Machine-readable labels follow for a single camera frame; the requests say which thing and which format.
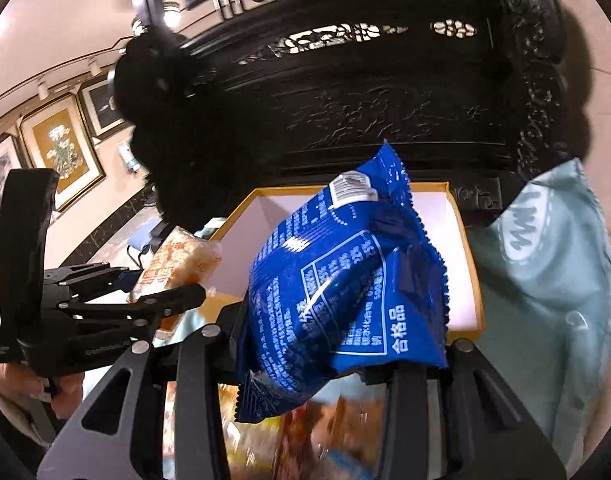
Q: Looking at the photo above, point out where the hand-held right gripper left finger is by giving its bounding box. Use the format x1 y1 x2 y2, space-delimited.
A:
38 302 248 480

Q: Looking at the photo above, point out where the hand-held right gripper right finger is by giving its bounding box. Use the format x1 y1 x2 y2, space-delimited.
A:
380 337 569 480

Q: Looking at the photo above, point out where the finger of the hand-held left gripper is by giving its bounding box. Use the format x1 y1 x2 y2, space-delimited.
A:
42 264 138 292
64 284 207 344

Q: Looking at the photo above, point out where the orange snack packet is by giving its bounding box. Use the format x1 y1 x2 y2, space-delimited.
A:
128 226 223 333

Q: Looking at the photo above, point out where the blue snack packet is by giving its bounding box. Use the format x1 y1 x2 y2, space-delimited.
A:
234 140 449 423

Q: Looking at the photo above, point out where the yellow cardboard box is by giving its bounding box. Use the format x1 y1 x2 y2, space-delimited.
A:
208 181 486 346

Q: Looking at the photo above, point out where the person's left hand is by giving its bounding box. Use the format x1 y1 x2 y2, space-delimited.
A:
0 361 87 420

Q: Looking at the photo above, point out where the red snack packet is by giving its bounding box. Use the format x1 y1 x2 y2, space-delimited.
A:
278 392 389 480

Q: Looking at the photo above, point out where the gold framed flower picture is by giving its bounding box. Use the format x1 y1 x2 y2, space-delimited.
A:
18 92 107 212

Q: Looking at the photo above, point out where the light blue cloth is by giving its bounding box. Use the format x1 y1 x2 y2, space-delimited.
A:
150 157 611 461

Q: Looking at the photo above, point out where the dark framed picture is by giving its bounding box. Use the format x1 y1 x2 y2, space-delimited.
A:
78 74 132 139

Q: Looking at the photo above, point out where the white wall device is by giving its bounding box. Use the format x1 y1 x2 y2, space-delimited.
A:
117 140 142 174

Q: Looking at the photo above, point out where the wall lamp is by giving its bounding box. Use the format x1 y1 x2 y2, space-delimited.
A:
162 1 184 29

